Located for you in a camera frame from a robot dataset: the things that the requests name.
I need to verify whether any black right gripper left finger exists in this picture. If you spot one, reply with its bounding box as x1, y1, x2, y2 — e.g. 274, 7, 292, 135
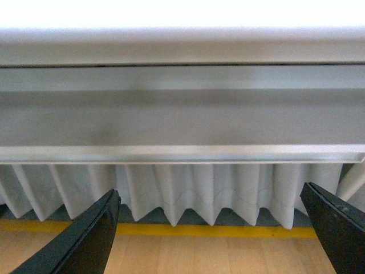
12, 189, 120, 273

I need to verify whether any white pleated curtain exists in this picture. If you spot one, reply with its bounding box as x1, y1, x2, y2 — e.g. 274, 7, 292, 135
1, 163, 364, 229

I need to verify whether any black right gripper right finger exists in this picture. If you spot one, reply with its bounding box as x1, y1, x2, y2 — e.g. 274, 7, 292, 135
300, 183, 364, 273

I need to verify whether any grey table frame rail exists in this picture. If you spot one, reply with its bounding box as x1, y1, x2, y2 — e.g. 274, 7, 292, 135
1, 26, 364, 164

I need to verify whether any yellow floor tape line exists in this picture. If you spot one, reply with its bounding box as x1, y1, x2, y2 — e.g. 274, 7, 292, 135
1, 219, 317, 239

